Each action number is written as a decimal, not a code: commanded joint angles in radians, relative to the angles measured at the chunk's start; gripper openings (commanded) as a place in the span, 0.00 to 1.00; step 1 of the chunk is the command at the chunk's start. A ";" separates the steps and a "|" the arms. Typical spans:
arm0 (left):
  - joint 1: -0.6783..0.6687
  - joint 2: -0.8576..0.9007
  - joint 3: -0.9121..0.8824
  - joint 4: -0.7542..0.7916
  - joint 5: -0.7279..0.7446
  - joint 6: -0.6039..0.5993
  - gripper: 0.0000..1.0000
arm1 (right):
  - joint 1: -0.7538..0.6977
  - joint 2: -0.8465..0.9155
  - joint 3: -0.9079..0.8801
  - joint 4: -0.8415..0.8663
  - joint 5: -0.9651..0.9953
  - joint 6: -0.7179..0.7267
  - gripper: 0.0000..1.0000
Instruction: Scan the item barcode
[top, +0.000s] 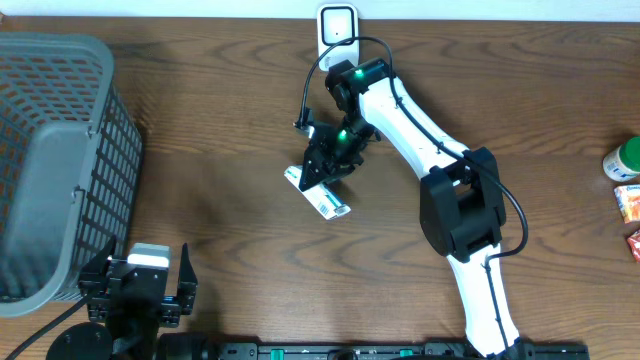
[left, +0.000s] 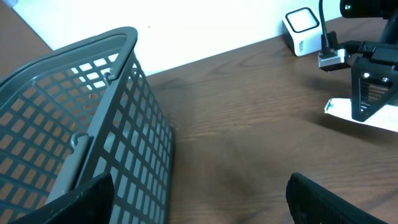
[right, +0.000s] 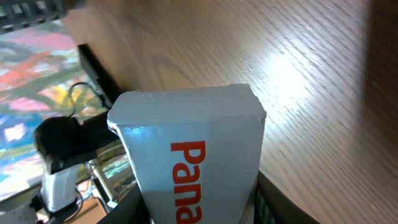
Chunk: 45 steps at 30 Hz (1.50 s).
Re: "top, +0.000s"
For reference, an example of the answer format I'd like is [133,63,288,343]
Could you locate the green lid jar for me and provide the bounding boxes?
[602,136,640,182]

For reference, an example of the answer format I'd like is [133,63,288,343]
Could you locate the white Panadol box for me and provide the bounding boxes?
[284,166,351,221]

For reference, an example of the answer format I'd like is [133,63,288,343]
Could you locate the small orange carton box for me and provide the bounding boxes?
[614,184,640,224]

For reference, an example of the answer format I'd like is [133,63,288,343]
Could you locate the grey plastic basket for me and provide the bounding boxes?
[1,32,143,318]

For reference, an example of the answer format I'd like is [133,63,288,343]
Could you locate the white barcode scanner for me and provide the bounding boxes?
[317,3,359,72]

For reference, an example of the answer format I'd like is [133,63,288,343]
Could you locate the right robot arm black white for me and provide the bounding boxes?
[285,58,519,357]

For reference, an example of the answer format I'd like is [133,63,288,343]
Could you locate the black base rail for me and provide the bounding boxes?
[209,340,590,360]

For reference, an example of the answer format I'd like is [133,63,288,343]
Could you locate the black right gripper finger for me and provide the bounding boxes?
[324,161,356,184]
[299,147,333,192]

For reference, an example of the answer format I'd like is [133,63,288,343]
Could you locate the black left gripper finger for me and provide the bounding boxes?
[177,243,198,300]
[79,235,117,280]

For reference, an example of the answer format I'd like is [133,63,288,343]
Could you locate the red Top chocolate bar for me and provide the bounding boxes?
[626,230,640,263]

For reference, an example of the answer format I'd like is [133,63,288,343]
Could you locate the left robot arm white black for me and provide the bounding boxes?
[46,237,214,360]

